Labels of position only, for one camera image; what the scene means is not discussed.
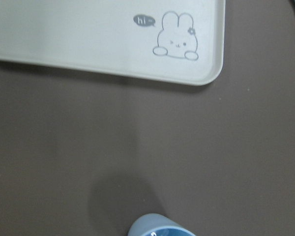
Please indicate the light blue plastic cup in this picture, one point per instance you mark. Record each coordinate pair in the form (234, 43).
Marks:
(154, 224)

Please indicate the cream rabbit tray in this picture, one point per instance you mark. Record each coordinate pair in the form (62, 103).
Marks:
(175, 41)

